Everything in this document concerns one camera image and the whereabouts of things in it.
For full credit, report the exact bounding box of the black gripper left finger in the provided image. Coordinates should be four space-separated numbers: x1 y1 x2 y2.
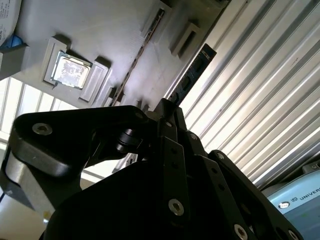
9 98 192 226

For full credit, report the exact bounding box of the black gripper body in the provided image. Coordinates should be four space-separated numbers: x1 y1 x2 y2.
43 159 236 240

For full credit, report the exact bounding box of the dark blue RAM stick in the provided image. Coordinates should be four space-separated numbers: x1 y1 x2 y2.
168 42 218 106

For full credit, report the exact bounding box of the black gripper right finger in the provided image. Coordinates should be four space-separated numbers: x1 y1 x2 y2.
173 101 307 240

